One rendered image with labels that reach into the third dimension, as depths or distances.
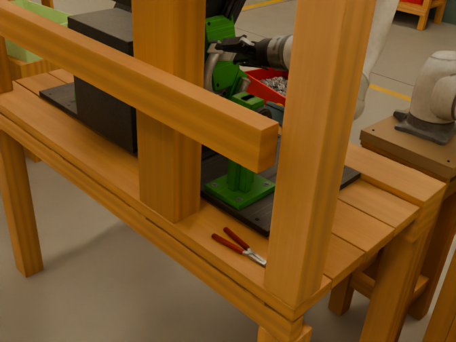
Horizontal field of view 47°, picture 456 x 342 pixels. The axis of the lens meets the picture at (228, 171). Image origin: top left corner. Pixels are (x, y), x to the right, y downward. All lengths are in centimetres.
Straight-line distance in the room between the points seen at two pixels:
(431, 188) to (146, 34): 89
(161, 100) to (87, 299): 145
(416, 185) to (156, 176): 74
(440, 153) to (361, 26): 100
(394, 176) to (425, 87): 38
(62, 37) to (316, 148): 74
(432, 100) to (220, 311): 121
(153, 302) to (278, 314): 124
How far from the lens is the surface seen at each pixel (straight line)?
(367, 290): 224
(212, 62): 152
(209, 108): 100
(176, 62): 113
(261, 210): 136
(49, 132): 179
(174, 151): 121
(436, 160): 177
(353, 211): 145
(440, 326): 191
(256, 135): 93
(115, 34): 151
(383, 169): 163
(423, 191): 157
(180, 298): 238
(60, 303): 242
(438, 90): 183
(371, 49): 144
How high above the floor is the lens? 169
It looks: 31 degrees down
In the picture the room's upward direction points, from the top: 4 degrees clockwise
